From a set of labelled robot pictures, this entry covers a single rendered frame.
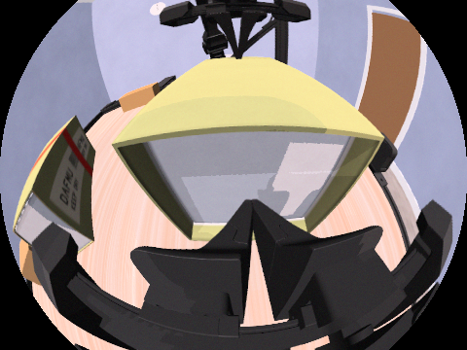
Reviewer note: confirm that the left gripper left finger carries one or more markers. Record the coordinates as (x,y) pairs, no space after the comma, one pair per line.
(221,265)

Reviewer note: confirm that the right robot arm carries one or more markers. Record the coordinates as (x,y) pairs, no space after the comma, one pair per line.
(214,41)

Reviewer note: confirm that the tan rectangular block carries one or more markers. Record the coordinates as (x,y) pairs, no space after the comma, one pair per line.
(139,97)

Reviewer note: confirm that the pale yellow box with red band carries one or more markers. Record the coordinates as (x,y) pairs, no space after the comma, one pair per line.
(59,189)

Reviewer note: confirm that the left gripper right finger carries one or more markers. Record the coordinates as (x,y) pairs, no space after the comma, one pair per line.
(289,255)

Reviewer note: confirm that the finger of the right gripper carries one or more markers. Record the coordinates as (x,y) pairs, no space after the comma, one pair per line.
(247,23)
(226,24)

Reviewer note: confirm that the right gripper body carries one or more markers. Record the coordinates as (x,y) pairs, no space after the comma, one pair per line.
(290,8)

